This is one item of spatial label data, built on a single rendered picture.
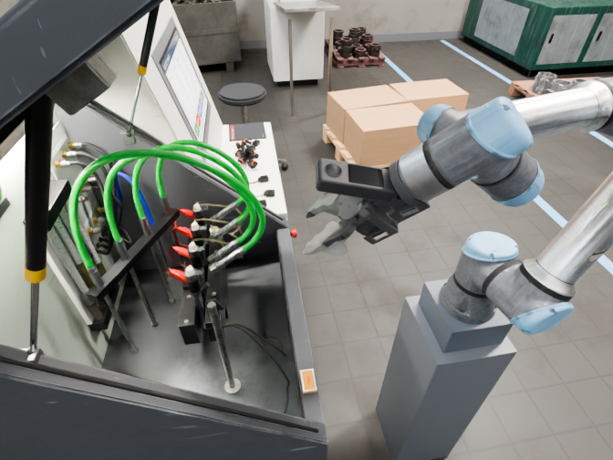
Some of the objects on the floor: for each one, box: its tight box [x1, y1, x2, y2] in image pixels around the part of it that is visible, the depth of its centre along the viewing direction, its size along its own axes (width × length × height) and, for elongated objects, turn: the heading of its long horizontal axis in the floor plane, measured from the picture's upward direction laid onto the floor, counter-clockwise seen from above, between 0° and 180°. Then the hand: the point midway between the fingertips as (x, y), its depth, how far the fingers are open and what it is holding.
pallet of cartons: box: [323, 78, 469, 168], centre depth 339 cm, size 130×89×47 cm
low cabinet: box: [462, 0, 613, 78], centre depth 557 cm, size 217×191×82 cm
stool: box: [218, 83, 288, 170], centre depth 309 cm, size 61×64×68 cm
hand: (306, 230), depth 66 cm, fingers open, 7 cm apart
